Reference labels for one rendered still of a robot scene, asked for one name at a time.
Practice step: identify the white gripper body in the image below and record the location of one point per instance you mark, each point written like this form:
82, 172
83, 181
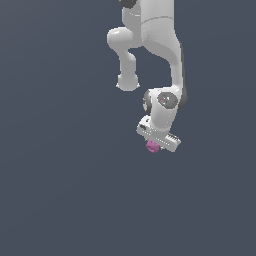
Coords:
158, 134

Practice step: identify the small purple object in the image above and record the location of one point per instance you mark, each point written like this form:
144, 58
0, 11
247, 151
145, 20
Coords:
152, 146

